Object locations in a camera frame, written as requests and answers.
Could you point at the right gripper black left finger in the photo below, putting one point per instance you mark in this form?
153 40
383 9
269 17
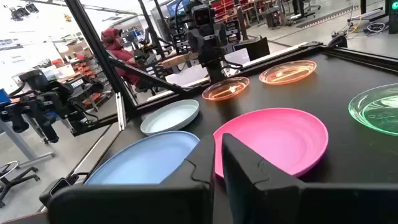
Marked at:
155 205

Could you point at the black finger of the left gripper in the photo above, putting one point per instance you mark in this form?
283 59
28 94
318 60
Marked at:
203 43
212 43

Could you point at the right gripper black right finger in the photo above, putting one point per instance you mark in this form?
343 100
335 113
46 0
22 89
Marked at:
280 205

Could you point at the orange transparent plate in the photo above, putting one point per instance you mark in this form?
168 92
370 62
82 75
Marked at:
225 88
287 72

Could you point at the pink plastic plate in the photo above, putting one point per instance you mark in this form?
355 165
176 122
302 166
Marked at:
273 140

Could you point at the small pale blue plate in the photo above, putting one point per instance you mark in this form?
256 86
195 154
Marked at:
171 116

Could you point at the large blue orange dish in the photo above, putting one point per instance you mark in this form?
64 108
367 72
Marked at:
379 112

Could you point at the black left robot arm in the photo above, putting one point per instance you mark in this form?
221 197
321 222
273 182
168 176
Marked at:
216 73

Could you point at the wooden board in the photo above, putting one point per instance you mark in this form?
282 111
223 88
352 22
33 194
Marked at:
177 59

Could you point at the blue computer screen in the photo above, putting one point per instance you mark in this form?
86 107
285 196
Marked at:
178 7

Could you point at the red storage bin rack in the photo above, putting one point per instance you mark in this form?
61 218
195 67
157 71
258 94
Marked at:
224 9
84 70

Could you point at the large blue plastic plate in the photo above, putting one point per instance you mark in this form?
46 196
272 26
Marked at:
140 161

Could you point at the person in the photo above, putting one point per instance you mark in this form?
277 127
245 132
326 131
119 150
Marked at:
119 53

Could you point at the cardboard box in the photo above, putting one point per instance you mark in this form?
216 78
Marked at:
77 49

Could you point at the black table clamp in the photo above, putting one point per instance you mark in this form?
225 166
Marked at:
337 41

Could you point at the black office chair base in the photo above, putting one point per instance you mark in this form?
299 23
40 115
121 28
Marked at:
18 180

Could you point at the grey table leg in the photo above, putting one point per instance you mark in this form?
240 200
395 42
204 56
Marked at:
18 141

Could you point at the black device with green light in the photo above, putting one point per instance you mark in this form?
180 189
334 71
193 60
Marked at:
393 18

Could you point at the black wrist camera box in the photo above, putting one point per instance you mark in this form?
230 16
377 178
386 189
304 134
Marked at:
202 15

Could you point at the black frame post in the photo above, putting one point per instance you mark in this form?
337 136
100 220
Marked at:
93 43
149 28

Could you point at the black diagonal frame brace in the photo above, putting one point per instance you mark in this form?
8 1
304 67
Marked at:
149 79

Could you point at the silver frame bracket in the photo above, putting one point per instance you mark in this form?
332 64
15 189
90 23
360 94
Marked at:
120 112

